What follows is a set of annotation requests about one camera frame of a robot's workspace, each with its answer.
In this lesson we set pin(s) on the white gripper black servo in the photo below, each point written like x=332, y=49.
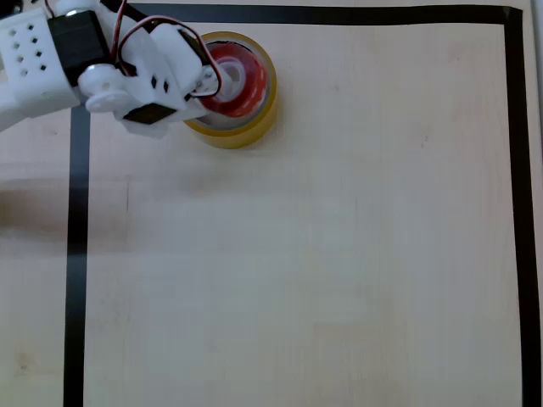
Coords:
x=192, y=111

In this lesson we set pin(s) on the small red tape roll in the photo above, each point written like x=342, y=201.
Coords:
x=244, y=85

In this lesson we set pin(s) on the big yellow tape roll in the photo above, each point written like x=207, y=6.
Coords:
x=250, y=127

